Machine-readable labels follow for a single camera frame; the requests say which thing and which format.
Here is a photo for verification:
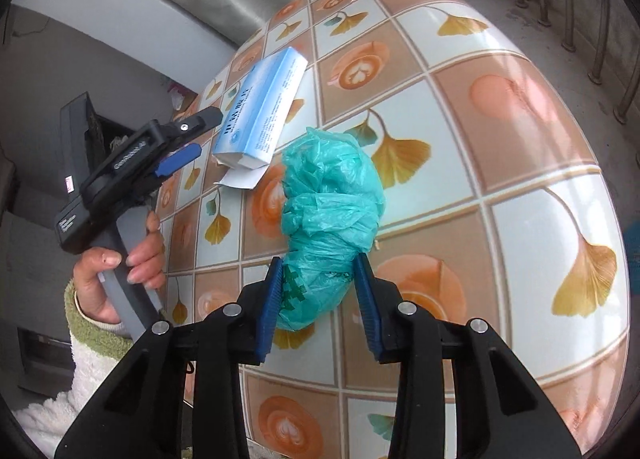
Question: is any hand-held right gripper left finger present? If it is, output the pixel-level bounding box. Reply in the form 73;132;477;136
54;256;285;459

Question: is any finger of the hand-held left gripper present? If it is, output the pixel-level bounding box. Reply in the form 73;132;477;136
165;106;224;141
154;142;203;178

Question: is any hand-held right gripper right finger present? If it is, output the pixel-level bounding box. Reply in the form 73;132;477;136
352;254;581;459

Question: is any blue and white carton box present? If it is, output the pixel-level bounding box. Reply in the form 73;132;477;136
211;46;308;188

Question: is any teal plastic bag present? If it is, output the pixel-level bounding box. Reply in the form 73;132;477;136
275;126;387;332

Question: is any person's left forearm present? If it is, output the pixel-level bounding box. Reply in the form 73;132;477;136
12;279;138;445

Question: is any person's left hand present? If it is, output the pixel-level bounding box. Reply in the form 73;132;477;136
74;210;167;325

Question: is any tile-patterned tablecloth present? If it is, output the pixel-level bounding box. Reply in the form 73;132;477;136
165;0;630;459

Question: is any metal railing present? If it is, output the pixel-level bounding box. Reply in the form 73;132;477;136
465;0;640;125

